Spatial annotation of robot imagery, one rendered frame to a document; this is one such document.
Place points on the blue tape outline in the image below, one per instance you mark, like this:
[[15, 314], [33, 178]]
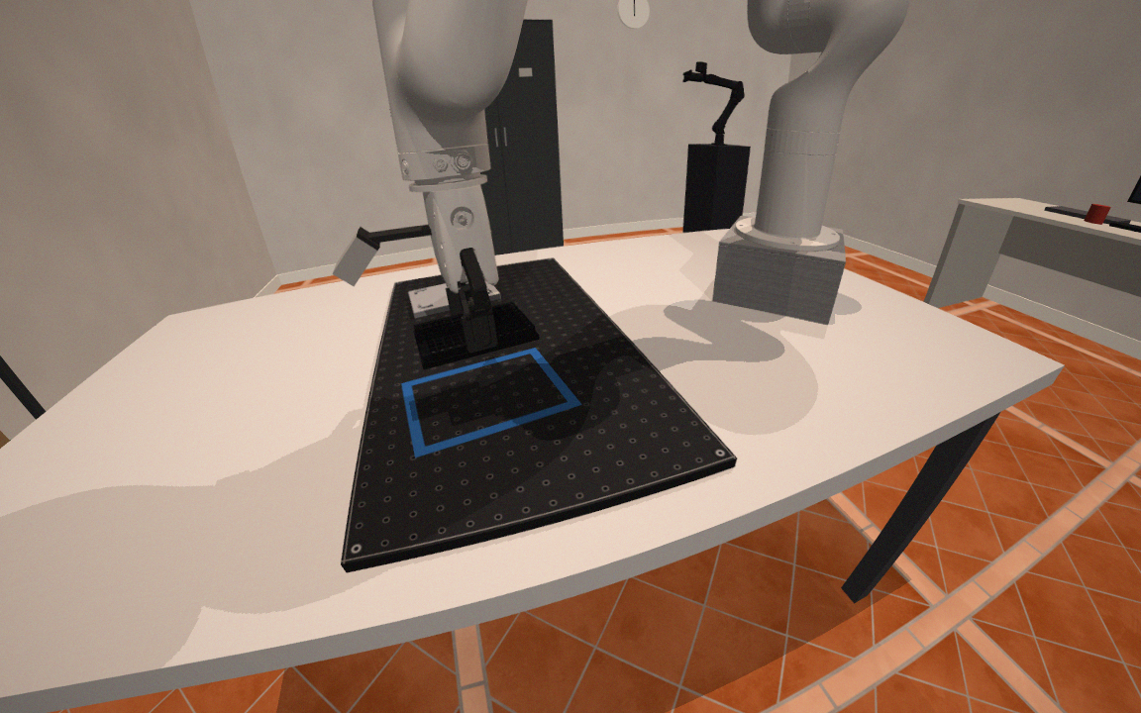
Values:
[[413, 420]]

